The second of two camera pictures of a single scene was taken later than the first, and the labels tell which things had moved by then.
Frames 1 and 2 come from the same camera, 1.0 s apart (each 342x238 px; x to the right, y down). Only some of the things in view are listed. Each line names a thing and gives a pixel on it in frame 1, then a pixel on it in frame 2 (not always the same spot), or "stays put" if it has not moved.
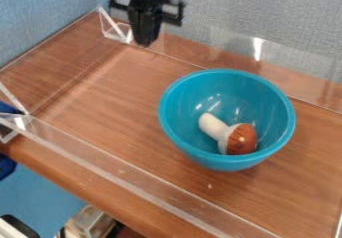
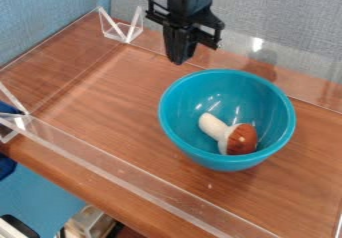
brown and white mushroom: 237,138 stays put
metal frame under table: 90,223 stays put
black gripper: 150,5 to 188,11
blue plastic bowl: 244,97 stays put
